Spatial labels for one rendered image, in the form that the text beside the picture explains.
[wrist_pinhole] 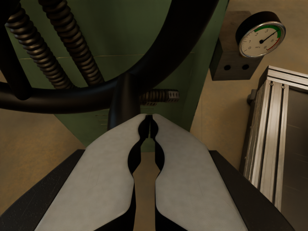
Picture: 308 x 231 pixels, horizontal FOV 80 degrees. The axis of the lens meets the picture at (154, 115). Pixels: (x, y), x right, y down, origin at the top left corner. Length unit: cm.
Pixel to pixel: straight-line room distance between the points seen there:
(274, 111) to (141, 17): 64
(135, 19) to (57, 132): 83
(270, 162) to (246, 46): 48
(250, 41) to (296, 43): 129
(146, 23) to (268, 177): 58
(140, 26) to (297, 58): 126
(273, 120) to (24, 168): 109
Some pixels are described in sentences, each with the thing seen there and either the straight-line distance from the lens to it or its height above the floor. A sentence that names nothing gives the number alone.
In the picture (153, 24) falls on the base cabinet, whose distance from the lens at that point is 35.
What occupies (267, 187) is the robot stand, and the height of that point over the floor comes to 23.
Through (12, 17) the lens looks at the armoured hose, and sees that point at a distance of 24.
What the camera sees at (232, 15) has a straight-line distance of 46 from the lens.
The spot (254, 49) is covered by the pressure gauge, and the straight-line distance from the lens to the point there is 35.
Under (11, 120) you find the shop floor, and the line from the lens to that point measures 126.
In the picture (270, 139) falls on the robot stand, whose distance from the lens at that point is 78.
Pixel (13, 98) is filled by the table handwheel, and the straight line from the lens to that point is 24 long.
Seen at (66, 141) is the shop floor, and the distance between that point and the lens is 103.
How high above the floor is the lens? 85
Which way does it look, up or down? 60 degrees down
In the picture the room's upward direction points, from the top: 4 degrees counter-clockwise
